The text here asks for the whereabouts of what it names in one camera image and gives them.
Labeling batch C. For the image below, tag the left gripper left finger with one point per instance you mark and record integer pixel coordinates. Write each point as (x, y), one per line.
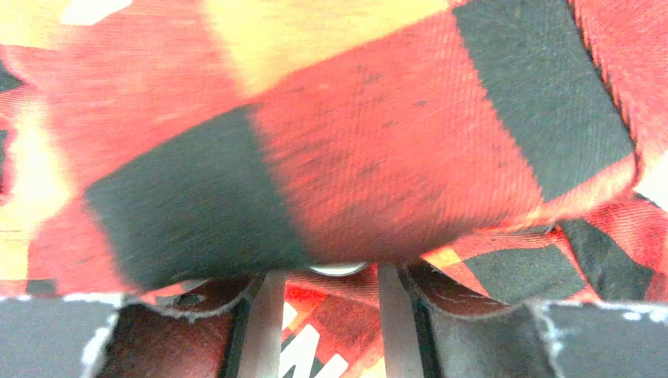
(219, 329)

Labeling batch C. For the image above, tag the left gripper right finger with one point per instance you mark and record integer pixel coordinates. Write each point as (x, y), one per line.
(435, 327)

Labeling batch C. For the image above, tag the round holographic badge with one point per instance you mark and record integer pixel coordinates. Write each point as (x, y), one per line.
(339, 270)

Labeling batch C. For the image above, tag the red black plaid shirt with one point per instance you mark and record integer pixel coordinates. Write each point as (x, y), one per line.
(151, 147)

